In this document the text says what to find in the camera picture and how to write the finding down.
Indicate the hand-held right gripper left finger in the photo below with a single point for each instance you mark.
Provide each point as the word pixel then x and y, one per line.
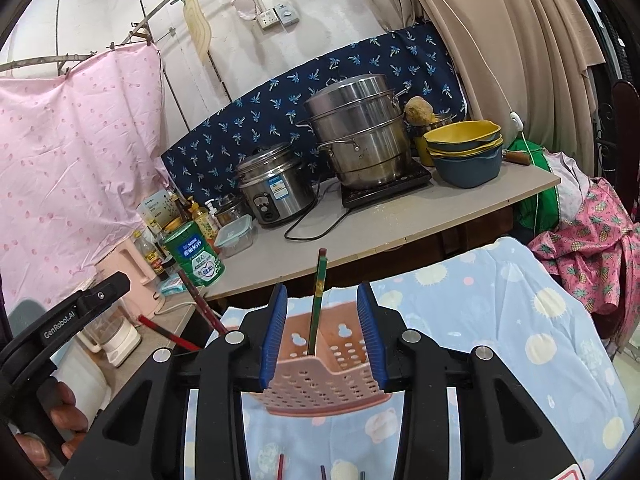
pixel 272 335

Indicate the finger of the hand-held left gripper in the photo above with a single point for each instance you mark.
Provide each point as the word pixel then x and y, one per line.
pixel 102 292

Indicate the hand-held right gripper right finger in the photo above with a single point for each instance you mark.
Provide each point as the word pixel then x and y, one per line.
pixel 367 335

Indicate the pink perforated utensil basket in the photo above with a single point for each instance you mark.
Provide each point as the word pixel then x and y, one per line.
pixel 325 375

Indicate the red chopstick black bands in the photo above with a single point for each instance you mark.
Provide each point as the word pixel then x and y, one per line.
pixel 167 332
pixel 200 305

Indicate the dark maroon chopstick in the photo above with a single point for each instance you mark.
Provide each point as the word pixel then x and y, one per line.
pixel 281 467

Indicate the person's left hand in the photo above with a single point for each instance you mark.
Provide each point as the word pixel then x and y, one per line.
pixel 67 410

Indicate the white dish drainer box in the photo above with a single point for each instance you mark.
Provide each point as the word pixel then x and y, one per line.
pixel 30 315

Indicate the pink electric kettle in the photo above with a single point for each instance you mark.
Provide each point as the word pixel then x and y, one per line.
pixel 130 270

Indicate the white blender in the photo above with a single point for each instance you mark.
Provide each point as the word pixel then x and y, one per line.
pixel 117 340

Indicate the clear bottle yellow cap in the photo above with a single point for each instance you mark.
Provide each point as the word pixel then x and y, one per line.
pixel 142 250

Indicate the blue wet wipes packet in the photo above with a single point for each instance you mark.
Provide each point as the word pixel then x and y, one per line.
pixel 175 288

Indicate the soy sauce bottle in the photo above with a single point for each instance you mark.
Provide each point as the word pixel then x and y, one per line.
pixel 167 260

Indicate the white and yellow carton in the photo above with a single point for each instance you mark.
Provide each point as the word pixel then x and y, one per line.
pixel 156 212

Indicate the green tin can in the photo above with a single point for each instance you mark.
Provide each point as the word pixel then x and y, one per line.
pixel 192 255

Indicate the glass food container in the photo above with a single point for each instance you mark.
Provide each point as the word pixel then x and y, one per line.
pixel 235 240

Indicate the dark glass bottle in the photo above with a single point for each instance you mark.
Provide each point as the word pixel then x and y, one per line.
pixel 181 210

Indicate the wooden counter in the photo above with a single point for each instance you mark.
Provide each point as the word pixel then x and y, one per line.
pixel 400 220

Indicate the yellow oil bottle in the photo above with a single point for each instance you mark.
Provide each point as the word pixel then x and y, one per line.
pixel 201 220

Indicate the white pump bottle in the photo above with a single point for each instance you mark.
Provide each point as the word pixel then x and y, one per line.
pixel 212 215

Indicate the small pot glass lid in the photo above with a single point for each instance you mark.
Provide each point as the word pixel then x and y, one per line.
pixel 230 207

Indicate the blue printed blanket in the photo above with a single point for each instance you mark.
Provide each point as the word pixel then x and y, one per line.
pixel 500 310

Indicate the pink dotted cloth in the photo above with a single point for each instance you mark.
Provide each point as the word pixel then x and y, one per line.
pixel 65 160

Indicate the black induction cooker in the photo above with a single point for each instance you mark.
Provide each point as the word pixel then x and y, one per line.
pixel 385 187

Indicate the steel rice cooker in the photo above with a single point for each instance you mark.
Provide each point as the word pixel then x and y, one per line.
pixel 275 185

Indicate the yellow cup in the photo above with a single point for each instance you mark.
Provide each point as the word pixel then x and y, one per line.
pixel 422 152

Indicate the blue basin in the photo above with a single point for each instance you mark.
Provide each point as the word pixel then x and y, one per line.
pixel 467 170

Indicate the stacked steel steamer pot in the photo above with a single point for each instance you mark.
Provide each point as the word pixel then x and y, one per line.
pixel 360 135

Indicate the yellow bowl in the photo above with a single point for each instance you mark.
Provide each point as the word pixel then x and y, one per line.
pixel 462 135
pixel 470 151

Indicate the navy printed cloth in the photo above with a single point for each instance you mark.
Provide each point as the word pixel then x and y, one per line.
pixel 260 110

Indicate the green cloth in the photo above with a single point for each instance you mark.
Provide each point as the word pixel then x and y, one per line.
pixel 537 185

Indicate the brown loofah sponge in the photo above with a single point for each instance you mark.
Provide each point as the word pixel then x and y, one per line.
pixel 419 110

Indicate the pink pineapple print cloth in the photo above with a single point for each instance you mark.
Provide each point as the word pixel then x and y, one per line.
pixel 585 250

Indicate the white garment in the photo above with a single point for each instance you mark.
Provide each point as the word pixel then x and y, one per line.
pixel 570 172

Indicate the beige hanging board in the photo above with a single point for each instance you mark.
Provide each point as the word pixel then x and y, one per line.
pixel 197 25

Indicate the beige curtain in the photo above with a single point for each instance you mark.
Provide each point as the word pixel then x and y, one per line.
pixel 500 35

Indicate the dark wooden chair back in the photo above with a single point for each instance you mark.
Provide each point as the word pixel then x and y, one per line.
pixel 625 125

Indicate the white wall socket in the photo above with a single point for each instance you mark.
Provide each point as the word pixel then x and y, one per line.
pixel 269 20

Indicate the white wall switch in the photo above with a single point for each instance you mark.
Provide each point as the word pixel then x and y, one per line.
pixel 286 14

